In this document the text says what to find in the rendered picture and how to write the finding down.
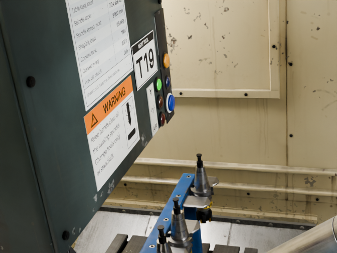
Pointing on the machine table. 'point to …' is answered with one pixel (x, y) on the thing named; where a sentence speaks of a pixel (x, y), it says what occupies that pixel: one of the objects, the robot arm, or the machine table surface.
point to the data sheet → (100, 45)
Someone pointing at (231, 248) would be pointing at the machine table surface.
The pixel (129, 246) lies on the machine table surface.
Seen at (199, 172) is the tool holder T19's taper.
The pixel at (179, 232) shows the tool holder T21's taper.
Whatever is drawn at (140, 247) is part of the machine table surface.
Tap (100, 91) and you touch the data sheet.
